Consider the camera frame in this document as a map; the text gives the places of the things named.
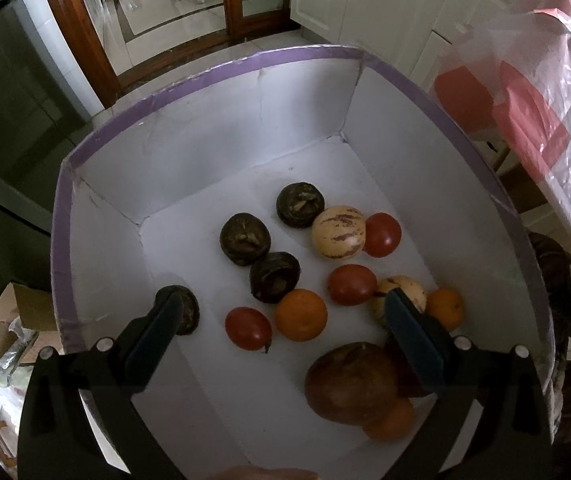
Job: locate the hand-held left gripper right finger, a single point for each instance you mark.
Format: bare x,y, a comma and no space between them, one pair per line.
415,340

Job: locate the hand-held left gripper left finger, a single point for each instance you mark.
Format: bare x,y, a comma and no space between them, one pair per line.
153,330

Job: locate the dark mushroom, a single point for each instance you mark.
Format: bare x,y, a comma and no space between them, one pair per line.
274,277
244,240
190,312
300,205

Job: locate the small orange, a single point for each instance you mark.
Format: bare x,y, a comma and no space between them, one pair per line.
444,308
390,422

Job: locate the striped cream pepino melon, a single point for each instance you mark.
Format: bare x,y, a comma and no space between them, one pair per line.
339,232
413,290

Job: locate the brown red apple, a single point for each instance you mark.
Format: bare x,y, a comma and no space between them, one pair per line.
350,382

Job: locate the red tomato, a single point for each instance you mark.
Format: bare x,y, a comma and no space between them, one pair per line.
248,328
383,235
351,284

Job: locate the large orange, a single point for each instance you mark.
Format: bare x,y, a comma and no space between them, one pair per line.
300,315

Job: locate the white box with purple rim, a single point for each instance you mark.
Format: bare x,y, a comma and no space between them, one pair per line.
215,135

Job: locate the brown cardboard box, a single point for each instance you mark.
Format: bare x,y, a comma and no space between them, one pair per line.
20,310

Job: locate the person's dark patterned clothing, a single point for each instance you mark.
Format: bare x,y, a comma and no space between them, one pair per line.
553,270

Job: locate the red white checkered tablecloth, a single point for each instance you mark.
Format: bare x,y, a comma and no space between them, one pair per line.
530,110

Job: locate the dark glossy refrigerator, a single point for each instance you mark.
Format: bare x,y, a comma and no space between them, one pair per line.
15,110

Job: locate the white kitchen cabinets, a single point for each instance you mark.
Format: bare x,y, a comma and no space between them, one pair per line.
365,0

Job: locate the wooden door frame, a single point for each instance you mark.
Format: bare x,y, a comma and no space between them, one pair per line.
80,35

